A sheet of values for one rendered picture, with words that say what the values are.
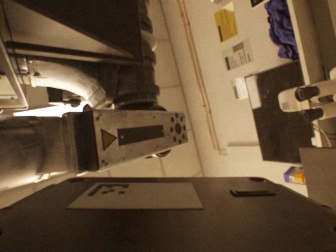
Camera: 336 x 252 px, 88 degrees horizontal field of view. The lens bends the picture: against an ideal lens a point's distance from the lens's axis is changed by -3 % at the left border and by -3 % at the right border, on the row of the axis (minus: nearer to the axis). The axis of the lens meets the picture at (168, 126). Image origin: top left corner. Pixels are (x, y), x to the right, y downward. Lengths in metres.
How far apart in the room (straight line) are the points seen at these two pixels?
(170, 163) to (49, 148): 2.01
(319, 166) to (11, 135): 1.15
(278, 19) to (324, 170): 0.91
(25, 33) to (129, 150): 0.20
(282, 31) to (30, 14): 1.31
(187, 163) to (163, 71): 1.21
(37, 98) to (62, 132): 1.60
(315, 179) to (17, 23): 1.21
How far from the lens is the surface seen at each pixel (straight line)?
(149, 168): 2.08
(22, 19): 0.28
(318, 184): 1.20
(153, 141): 0.32
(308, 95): 0.70
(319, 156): 1.13
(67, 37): 0.30
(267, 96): 1.54
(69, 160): 0.25
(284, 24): 1.42
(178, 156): 2.30
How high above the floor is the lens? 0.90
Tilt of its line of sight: 55 degrees up
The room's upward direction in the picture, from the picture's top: 99 degrees counter-clockwise
